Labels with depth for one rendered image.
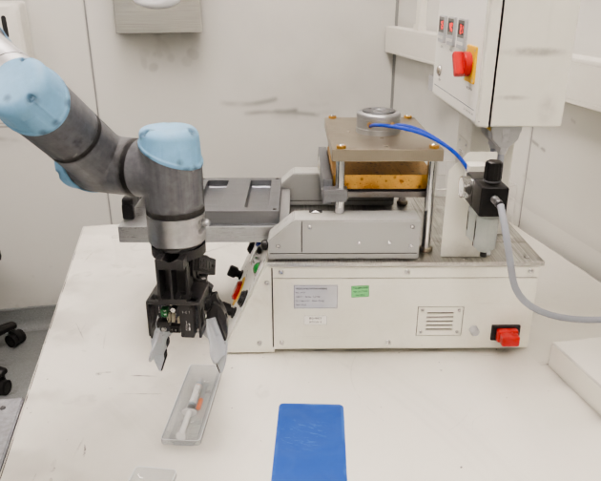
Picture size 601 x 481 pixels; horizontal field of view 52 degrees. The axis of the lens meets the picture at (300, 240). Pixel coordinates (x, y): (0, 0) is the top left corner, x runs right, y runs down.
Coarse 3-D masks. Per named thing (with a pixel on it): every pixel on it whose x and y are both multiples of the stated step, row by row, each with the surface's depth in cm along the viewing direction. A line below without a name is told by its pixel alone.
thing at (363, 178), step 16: (352, 176) 103; (368, 176) 103; (384, 176) 103; (400, 176) 103; (416, 176) 103; (352, 192) 104; (368, 192) 105; (384, 192) 105; (400, 192) 105; (416, 192) 105
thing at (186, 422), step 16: (192, 368) 101; (208, 368) 101; (192, 384) 97; (208, 384) 97; (176, 400) 93; (192, 400) 93; (208, 400) 93; (176, 416) 90; (192, 416) 90; (176, 432) 86; (192, 432) 86
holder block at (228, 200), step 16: (208, 192) 120; (224, 192) 120; (240, 192) 115; (256, 192) 120; (272, 192) 115; (208, 208) 107; (224, 208) 107; (240, 208) 107; (256, 208) 107; (272, 208) 107
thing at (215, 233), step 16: (288, 192) 124; (144, 208) 114; (288, 208) 114; (128, 224) 107; (144, 224) 107; (224, 224) 107; (240, 224) 107; (256, 224) 107; (272, 224) 107; (128, 240) 107; (144, 240) 107; (208, 240) 107; (224, 240) 107; (240, 240) 107; (256, 240) 107
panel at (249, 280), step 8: (248, 256) 133; (264, 256) 107; (248, 264) 126; (264, 264) 104; (248, 272) 121; (256, 272) 107; (240, 280) 128; (248, 280) 116; (256, 280) 105; (240, 288) 121; (248, 288) 110; (248, 296) 106; (232, 304) 124; (240, 304) 109; (240, 312) 108; (232, 320) 114; (232, 328) 109
